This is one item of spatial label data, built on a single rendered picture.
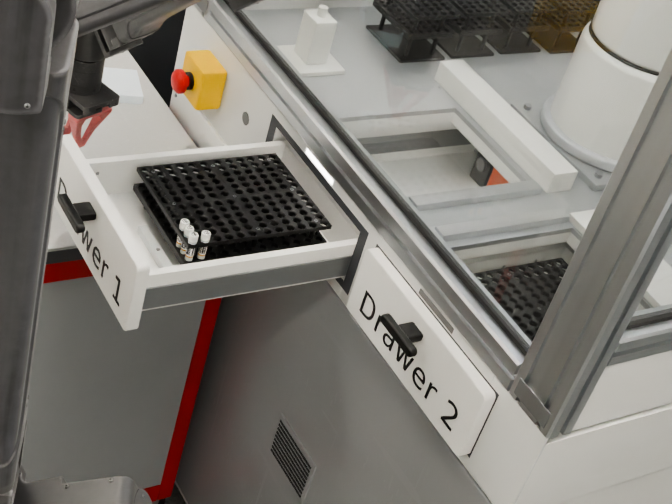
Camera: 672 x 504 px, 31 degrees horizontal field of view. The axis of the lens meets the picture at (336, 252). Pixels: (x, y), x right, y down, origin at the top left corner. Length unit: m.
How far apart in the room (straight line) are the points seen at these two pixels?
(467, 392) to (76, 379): 0.74
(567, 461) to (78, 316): 0.80
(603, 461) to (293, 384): 0.55
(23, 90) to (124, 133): 1.45
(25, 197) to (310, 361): 1.22
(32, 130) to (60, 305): 1.25
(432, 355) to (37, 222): 0.94
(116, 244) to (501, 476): 0.56
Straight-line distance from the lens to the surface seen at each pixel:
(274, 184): 1.74
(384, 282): 1.60
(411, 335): 1.53
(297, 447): 1.91
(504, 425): 1.48
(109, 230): 1.56
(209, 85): 1.95
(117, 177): 1.74
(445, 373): 1.52
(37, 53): 0.57
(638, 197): 1.26
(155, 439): 2.19
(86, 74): 1.74
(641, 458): 1.63
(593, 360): 1.35
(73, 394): 2.02
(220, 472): 2.20
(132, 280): 1.51
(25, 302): 0.70
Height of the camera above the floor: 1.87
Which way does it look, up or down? 36 degrees down
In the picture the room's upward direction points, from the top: 18 degrees clockwise
